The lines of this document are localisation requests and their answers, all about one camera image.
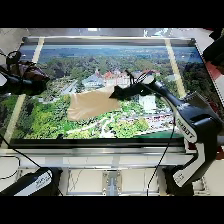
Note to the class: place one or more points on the beige shirt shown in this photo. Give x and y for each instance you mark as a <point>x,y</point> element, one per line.
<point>90,105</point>

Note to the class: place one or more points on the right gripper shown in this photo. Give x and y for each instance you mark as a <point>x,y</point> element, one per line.
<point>126,92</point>

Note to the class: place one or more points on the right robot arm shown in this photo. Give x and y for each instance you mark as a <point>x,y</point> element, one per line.
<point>196,123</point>

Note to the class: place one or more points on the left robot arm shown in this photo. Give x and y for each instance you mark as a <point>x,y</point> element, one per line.
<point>23,80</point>

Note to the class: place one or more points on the silver frame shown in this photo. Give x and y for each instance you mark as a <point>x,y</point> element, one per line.
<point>100,151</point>

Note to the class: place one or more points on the red garment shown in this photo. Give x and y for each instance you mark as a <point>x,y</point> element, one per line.
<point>213,76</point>

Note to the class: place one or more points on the black garment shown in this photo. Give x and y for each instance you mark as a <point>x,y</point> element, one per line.
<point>215,50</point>

